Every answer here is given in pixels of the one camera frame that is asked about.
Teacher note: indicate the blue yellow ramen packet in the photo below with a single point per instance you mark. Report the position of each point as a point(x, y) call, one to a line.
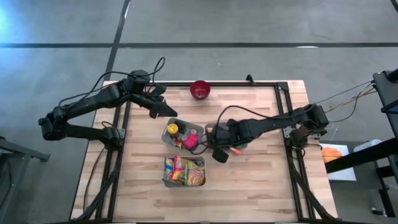
point(168, 168)

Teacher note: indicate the small black device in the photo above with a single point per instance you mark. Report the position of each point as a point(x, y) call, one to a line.
point(377, 212)

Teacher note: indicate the red ramen packet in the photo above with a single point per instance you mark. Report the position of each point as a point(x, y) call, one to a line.
point(179, 170)

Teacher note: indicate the white plastic bin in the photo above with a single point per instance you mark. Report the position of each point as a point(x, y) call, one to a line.
point(183, 184)
point(169, 141)

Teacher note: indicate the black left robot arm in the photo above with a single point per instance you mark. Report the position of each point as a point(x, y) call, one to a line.
point(93, 101)

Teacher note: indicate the red and black bowl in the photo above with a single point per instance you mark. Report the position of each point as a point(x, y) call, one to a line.
point(200, 90)

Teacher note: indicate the black diagonal bar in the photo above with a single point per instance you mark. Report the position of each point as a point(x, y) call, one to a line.
point(357, 157)

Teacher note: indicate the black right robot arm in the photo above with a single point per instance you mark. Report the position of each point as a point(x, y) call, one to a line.
point(280, 121)

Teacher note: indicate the orange cloth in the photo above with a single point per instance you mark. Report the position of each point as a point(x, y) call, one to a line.
point(331, 154)

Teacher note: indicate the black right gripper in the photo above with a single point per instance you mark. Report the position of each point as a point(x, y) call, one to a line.
point(231, 132)

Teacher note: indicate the black aluminium table frame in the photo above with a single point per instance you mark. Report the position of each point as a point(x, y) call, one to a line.
point(217, 84)

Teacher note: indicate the dark jar yellow lid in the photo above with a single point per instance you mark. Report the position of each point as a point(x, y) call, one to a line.
point(173, 128)

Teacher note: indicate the white sheet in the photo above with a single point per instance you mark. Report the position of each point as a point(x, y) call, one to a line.
point(342, 174)

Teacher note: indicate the red patterned box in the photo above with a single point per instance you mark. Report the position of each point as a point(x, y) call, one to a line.
point(191, 142)

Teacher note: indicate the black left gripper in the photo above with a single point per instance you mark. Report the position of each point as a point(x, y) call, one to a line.
point(155, 98)

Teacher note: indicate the grey metal stand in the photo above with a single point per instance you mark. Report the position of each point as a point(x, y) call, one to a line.
point(25, 152)

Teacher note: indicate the white plastic container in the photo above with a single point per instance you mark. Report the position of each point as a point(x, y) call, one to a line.
point(365, 145)

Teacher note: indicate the black equipment cart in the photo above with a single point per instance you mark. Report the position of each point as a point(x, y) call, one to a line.
point(387, 93)

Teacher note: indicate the lime chili ramen packet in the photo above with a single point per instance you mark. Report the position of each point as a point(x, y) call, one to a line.
point(195, 175)

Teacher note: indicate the dark grey translucent bin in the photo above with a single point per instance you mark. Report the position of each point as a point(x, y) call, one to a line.
point(209, 138)

